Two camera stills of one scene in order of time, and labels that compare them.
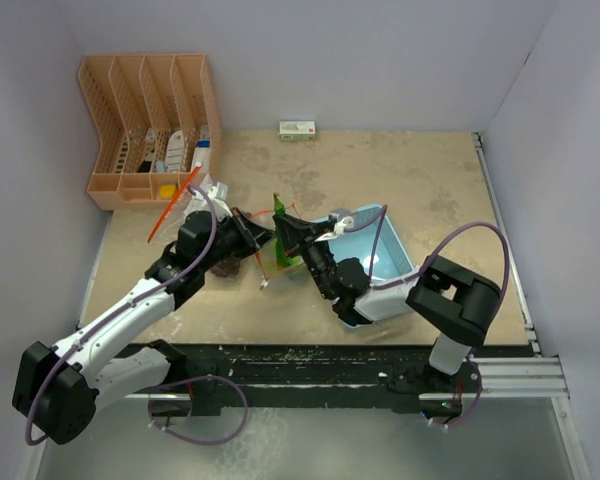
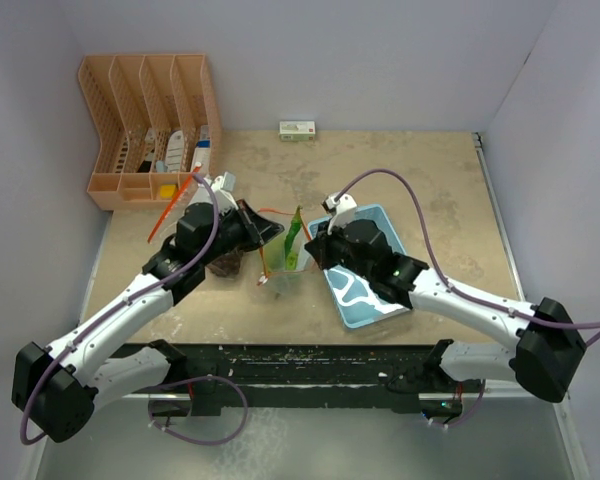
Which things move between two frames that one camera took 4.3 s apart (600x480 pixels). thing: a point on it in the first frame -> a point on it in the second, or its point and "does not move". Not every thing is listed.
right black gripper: x=295 y=232 -> x=320 y=248
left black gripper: x=257 y=233 does not move
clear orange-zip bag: x=174 y=210 does not move
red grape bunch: x=226 y=267 does not move
